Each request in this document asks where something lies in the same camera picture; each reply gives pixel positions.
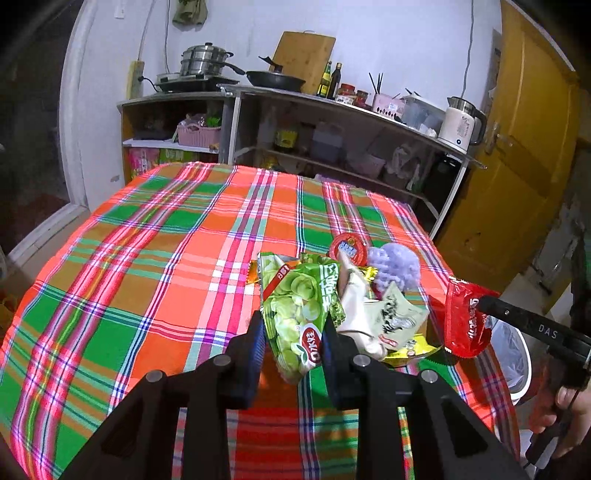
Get black induction cooker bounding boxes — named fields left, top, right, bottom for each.
left=154, top=73, right=238, bottom=93

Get white printed snack bag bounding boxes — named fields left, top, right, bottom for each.
left=367, top=283, right=429, bottom=351

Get steel steamer pot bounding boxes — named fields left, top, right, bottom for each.
left=180, top=42, right=233, bottom=76

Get person's right hand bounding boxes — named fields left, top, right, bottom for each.
left=528, top=384, right=591, bottom=460

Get white trash bin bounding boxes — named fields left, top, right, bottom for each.
left=491, top=319, right=533, bottom=406

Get green bean snack bag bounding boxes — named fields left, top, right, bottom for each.
left=256, top=252, right=345, bottom=384

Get wooden cutting board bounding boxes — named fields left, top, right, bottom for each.
left=273, top=31, right=335, bottom=95

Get green oil bottle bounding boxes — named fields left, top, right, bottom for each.
left=317, top=60, right=332, bottom=98

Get hanging green cloth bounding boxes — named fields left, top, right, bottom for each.
left=172, top=0, right=208, bottom=26

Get black frying pan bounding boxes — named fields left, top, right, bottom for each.
left=222, top=56, right=305, bottom=93

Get dark sauce bottle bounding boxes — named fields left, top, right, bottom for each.
left=327, top=62, right=342, bottom=99

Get yellow small packet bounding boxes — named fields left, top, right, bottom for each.
left=383, top=333, right=442, bottom=368

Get metal kitchen shelf rack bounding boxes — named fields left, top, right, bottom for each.
left=219, top=85, right=483, bottom=237

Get pink utensil holder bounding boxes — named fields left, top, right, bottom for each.
left=372, top=94, right=406, bottom=121

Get pink plastic basket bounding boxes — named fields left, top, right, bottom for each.
left=176, top=122, right=221, bottom=149

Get orange gold candy wrapper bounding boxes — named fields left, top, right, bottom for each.
left=246, top=259, right=262, bottom=285

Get clear plastic container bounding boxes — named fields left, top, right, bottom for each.
left=402, top=94, right=446, bottom=135

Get yellow wooden door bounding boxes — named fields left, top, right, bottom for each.
left=436, top=1, right=580, bottom=292

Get cream crumpled bag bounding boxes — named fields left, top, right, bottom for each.
left=337, top=251, right=388, bottom=361

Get purple crumpled tissue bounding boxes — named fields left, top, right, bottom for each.
left=368, top=243, right=421, bottom=294

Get white electric kettle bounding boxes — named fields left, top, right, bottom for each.
left=438, top=96, right=488, bottom=153

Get red snack wrapper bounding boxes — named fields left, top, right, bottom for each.
left=444, top=277, right=499, bottom=359

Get wooden side cabinet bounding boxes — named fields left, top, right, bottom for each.
left=117, top=91, right=235, bottom=184

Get red lid jar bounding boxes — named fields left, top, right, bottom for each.
left=335, top=83, right=356, bottom=105

